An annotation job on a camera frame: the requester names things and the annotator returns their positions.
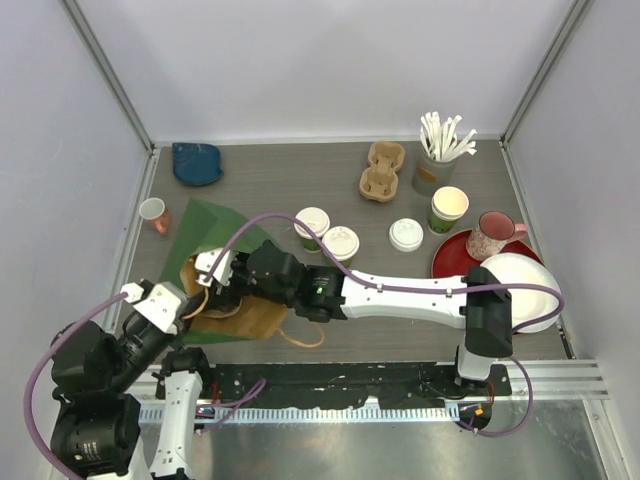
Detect white cup lid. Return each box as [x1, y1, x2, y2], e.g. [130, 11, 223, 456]
[295, 207, 331, 238]
[322, 226, 360, 255]

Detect green paper bag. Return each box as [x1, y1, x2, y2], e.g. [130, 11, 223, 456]
[159, 198, 289, 345]

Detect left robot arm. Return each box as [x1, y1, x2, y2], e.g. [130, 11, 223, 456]
[50, 295, 213, 479]

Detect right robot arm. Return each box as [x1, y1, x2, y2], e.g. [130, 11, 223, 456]
[195, 241, 513, 395]

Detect blue ceramic dish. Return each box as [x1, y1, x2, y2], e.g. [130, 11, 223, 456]
[171, 142, 224, 187]

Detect small copper cup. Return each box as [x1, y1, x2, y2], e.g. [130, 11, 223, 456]
[138, 197, 172, 234]

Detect stack of white lids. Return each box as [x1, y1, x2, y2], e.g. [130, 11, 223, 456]
[389, 218, 424, 253]

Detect red round tray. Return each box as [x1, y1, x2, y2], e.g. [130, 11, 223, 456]
[430, 228, 545, 340]

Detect grey straw holder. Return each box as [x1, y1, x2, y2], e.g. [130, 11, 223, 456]
[412, 148, 458, 197]

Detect stack of green cups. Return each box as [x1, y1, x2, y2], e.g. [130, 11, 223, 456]
[428, 186, 469, 235]

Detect white wrapped straws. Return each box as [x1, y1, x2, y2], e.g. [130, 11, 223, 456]
[419, 111, 477, 164]

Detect pink speckled mug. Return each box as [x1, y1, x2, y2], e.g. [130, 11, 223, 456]
[465, 211, 528, 261]

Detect white plate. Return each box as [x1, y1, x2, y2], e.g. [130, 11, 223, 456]
[480, 253, 560, 327]

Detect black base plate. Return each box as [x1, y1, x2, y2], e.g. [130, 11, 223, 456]
[200, 362, 512, 410]

